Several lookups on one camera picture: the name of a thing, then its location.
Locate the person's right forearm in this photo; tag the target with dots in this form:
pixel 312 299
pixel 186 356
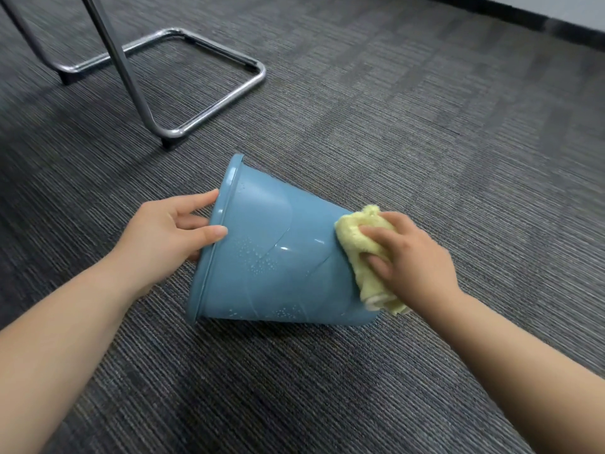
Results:
pixel 529 382

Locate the yellow microfibre cloth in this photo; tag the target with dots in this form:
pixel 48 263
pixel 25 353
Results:
pixel 352 231

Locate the blue plastic bucket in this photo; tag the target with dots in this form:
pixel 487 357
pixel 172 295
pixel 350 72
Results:
pixel 274 278

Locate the person's left hand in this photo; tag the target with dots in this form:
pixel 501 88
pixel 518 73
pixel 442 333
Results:
pixel 156 245

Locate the person's left forearm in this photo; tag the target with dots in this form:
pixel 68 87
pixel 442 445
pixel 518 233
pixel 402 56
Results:
pixel 52 364

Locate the person's right hand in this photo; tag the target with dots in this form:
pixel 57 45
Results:
pixel 420 269

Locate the black mesh chair chrome frame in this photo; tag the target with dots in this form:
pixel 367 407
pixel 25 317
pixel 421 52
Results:
pixel 125 66

